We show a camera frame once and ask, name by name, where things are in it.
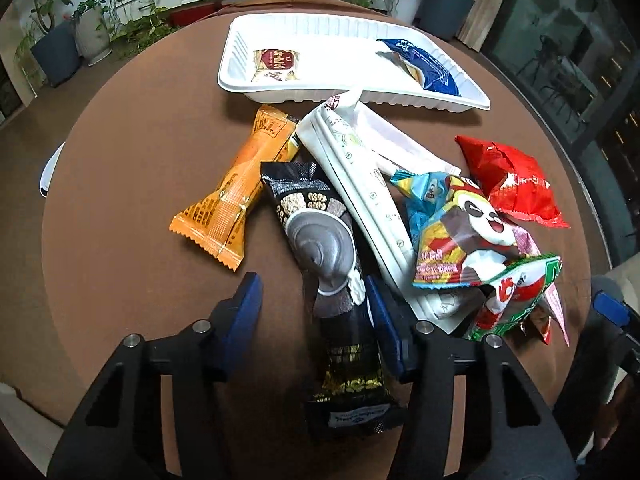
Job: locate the blue panda snack packet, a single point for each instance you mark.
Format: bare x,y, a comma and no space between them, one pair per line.
450,240

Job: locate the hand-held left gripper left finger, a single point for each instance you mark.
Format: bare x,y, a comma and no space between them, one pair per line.
245,310

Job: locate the orange snack packet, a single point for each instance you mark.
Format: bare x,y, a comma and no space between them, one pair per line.
235,195

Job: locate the plant in white ribbed pot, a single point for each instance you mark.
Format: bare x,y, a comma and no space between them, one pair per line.
92,40

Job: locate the white plastic tray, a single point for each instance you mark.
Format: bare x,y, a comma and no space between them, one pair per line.
325,50

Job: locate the broad-leaf plant in dark pot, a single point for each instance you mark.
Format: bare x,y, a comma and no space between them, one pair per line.
445,10

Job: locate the leafy tree in dark pot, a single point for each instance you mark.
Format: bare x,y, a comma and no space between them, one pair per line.
55,55

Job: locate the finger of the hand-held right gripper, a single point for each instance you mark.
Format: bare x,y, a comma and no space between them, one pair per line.
610,309

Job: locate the long white snack packet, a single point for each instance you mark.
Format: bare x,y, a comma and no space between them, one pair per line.
360,180

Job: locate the green and red snack packet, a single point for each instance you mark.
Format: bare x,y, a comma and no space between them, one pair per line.
510,300

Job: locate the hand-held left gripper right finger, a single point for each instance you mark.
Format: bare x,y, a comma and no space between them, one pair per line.
382,315

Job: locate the red storage box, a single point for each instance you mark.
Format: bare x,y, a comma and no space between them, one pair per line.
192,14

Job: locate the glass door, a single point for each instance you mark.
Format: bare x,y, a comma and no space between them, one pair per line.
565,60

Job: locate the dark blue snack packet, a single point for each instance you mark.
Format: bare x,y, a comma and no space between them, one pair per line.
430,67

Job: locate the black snack packet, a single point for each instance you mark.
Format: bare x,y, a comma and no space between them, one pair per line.
320,240

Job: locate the white round device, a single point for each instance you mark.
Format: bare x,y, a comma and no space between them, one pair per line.
50,170

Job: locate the beige curtain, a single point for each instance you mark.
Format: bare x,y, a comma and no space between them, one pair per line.
495,5

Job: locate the bright red snack packet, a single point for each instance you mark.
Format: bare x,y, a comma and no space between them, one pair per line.
520,185

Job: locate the small maroon snack packet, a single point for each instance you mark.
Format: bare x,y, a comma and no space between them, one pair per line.
275,62

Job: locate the pink snack packet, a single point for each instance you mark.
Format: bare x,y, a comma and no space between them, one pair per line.
556,305

